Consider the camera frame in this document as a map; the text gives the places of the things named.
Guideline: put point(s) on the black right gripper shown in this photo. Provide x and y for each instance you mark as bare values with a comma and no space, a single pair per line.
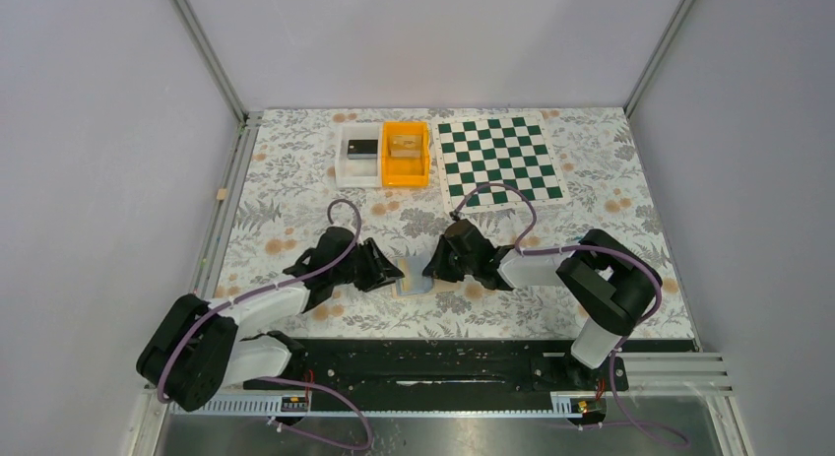
445,260

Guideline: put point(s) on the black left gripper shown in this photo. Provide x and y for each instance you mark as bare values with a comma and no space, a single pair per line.
368,266

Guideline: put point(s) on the beige leather card holder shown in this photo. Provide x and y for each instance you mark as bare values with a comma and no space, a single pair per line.
439,287

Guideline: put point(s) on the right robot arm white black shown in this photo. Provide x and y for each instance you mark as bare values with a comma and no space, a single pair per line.
613,285

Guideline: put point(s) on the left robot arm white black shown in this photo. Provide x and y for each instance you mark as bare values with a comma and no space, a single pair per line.
202,346

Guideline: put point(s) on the orange plastic bin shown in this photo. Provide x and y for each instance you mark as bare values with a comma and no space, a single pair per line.
405,173

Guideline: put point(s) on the white plastic bin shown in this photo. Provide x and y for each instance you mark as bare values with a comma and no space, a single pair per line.
358,174

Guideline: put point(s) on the black box in white bin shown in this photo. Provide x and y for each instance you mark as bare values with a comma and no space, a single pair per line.
362,149

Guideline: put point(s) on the wooden block in orange bin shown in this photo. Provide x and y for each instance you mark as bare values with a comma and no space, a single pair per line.
405,146

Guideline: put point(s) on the green white chessboard mat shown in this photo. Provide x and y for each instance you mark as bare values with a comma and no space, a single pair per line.
491,162

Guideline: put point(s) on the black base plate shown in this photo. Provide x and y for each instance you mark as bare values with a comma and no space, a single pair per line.
377,371

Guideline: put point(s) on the slotted cable duct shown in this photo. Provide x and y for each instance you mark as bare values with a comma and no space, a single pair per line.
297,404

